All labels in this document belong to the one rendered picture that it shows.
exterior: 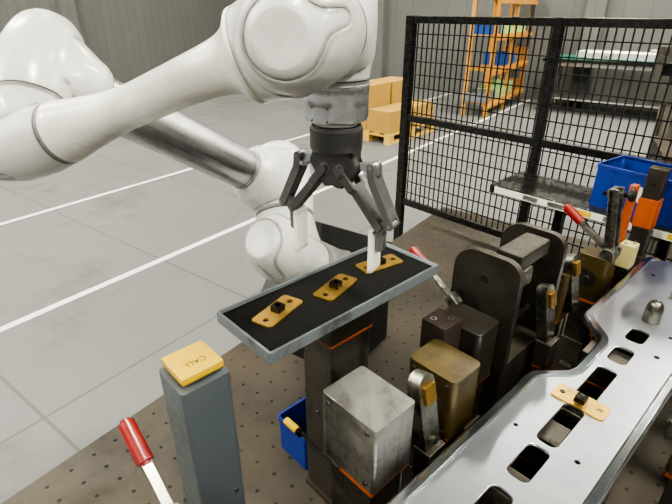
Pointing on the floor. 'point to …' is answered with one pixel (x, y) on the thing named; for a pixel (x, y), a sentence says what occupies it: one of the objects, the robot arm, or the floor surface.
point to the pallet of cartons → (384, 110)
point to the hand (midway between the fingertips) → (336, 251)
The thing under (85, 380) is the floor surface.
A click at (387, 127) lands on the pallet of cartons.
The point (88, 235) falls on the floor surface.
